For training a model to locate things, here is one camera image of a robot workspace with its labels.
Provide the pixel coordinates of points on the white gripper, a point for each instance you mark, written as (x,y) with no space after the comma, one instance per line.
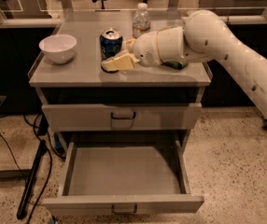
(145,50)

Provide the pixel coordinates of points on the blue pepsi can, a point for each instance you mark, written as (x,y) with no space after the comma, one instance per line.
(110,43)

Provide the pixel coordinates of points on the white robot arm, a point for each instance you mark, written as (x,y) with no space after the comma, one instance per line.
(202,38)

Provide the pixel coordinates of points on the grey metal drawer cabinet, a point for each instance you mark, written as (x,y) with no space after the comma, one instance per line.
(83,82)

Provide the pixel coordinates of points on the closed grey top drawer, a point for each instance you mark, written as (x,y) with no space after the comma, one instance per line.
(82,118)

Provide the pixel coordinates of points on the open grey middle drawer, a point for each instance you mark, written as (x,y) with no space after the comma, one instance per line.
(124,179)

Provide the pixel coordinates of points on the clear plastic water bottle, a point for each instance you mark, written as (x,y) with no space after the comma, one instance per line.
(141,21)

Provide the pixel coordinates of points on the green snack chip bag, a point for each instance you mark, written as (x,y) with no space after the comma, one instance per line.
(175,64)

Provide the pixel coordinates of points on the white ceramic bowl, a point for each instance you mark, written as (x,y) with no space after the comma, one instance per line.
(59,48)

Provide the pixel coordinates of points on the black wheeled cart base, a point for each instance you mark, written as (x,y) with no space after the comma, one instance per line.
(264,124)

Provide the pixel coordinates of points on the black power strip bar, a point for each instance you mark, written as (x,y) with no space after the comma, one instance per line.
(30,182)

